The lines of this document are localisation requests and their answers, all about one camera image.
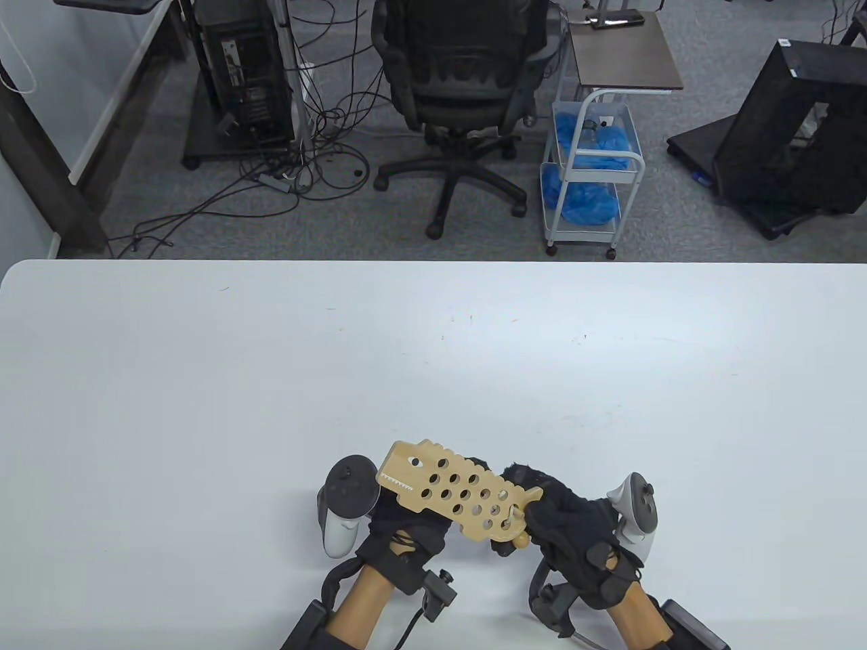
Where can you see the silver aluminium post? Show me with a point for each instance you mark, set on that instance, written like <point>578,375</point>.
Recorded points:
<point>292,68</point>

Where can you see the person's left hand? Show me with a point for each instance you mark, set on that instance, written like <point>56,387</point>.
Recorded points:
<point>406,528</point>

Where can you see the brown side table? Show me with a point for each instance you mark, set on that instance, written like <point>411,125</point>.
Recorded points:
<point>623,61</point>

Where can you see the black phone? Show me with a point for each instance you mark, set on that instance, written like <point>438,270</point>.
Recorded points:
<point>613,22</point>

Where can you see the white panel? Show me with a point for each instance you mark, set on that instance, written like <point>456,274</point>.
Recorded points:
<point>115,101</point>

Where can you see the person's right forearm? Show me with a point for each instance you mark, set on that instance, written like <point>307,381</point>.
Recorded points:
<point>637,616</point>

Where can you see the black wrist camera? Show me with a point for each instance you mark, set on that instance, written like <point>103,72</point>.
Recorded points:
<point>437,596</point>
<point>552,609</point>

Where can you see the black computer tower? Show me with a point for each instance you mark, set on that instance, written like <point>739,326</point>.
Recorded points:
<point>244,74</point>

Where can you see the black monitor stand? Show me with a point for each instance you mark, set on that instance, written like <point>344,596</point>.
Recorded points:
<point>108,4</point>

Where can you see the person's left forearm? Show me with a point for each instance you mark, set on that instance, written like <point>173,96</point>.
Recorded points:
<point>362,606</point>

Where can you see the black wheeled platform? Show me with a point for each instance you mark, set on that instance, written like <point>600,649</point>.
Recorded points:
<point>698,145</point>

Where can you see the black forearm sensor pack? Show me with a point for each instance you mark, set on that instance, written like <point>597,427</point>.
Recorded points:
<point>694,626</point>
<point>308,626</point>

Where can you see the wooden ball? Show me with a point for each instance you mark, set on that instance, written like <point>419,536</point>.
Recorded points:
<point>521,540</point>

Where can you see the black open frame box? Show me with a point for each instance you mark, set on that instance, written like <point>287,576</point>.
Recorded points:
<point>765,135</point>

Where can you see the dark desk frame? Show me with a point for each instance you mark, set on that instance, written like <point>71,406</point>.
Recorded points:
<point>40,169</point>

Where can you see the black office chair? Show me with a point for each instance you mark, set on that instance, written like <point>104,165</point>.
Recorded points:
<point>467,81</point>

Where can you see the person's right hand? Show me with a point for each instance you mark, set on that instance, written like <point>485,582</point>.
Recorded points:
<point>576,528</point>

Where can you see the blue plastic bag pile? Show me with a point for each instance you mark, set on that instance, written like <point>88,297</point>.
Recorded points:
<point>582,203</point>
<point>609,142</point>

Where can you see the white utility cart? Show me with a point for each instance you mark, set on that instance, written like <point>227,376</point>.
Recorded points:
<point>630,162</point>

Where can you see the white power strip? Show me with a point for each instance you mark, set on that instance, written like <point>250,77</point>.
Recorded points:
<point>307,74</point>

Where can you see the grey and white controller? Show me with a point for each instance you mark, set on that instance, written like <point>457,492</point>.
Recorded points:
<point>637,508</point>
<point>345,494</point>

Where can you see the wooden crocodile lacing toy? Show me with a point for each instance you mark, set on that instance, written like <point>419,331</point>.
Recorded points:
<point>460,487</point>

